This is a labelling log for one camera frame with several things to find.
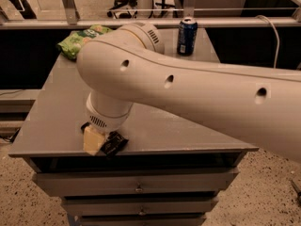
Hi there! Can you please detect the middle grey drawer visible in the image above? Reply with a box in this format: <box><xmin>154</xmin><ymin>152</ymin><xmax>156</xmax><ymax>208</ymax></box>
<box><xmin>62</xmin><ymin>196</ymin><xmax>218</xmax><ymax>216</ymax></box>

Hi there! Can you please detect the blue soda can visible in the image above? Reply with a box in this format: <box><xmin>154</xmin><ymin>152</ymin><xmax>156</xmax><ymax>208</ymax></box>
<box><xmin>177</xmin><ymin>17</ymin><xmax>198</xmax><ymax>56</ymax></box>

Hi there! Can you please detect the grey drawer cabinet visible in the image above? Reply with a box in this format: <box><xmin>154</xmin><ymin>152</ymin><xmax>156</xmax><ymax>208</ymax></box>
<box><xmin>8</xmin><ymin>27</ymin><xmax>260</xmax><ymax>226</ymax></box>

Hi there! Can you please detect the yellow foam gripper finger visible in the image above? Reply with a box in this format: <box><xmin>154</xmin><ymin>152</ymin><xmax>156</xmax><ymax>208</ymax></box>
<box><xmin>83</xmin><ymin>125</ymin><xmax>106</xmax><ymax>155</ymax></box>

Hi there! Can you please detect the top grey drawer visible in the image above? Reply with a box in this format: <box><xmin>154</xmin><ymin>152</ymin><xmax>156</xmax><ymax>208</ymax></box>
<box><xmin>33</xmin><ymin>168</ymin><xmax>239</xmax><ymax>197</ymax></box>

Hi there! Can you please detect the green rice chip bag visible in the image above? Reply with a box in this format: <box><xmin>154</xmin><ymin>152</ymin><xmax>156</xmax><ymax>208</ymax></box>
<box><xmin>56</xmin><ymin>24</ymin><xmax>112</xmax><ymax>60</ymax></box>

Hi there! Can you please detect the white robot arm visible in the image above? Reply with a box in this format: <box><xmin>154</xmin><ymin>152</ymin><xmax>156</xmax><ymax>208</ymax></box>
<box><xmin>76</xmin><ymin>23</ymin><xmax>301</xmax><ymax>162</ymax></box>

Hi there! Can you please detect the black rxbar chocolate wrapper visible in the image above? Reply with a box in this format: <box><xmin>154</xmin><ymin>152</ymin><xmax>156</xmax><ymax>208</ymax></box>
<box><xmin>101</xmin><ymin>131</ymin><xmax>128</xmax><ymax>156</ymax></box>

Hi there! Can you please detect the grey drawer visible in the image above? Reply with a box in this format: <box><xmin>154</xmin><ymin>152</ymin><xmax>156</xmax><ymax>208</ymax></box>
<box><xmin>33</xmin><ymin>168</ymin><xmax>239</xmax><ymax>197</ymax></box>
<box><xmin>62</xmin><ymin>196</ymin><xmax>218</xmax><ymax>216</ymax></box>
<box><xmin>80</xmin><ymin>215</ymin><xmax>206</xmax><ymax>226</ymax></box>

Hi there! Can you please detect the white cable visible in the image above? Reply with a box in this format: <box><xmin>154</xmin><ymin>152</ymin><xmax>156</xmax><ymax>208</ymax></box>
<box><xmin>255</xmin><ymin>14</ymin><xmax>281</xmax><ymax>69</ymax></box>

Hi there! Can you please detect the bottom grey drawer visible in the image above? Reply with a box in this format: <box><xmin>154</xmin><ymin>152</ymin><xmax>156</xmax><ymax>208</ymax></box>
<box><xmin>80</xmin><ymin>215</ymin><xmax>206</xmax><ymax>226</ymax></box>

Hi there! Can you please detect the black office chair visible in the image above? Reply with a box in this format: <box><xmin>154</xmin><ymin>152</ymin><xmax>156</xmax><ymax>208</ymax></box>
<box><xmin>107</xmin><ymin>0</ymin><xmax>137</xmax><ymax>19</ymax></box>

